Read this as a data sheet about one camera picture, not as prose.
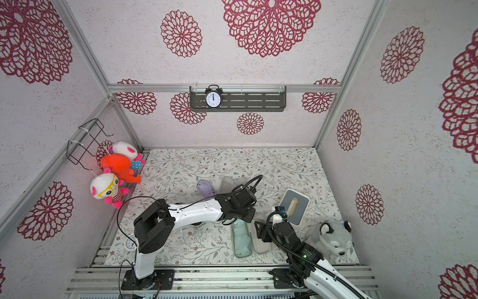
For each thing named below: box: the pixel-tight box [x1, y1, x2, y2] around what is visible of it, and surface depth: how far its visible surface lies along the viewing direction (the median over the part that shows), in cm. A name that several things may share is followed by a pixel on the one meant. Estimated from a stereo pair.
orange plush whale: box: [100, 153, 142, 185], surface depth 91 cm
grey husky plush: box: [304, 221, 355, 265], surface depth 68 cm
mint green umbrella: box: [232, 218, 253, 258], surface depth 83 cm
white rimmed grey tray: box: [279, 188, 310, 227], surface depth 94 cm
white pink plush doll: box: [108, 141, 146, 170], surface depth 97 cm
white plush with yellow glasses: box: [89, 166, 130, 209], surface depth 83 cm
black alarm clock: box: [204, 84, 223, 110], surface depth 92 cm
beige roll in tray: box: [287, 197, 300, 218], surface depth 94 cm
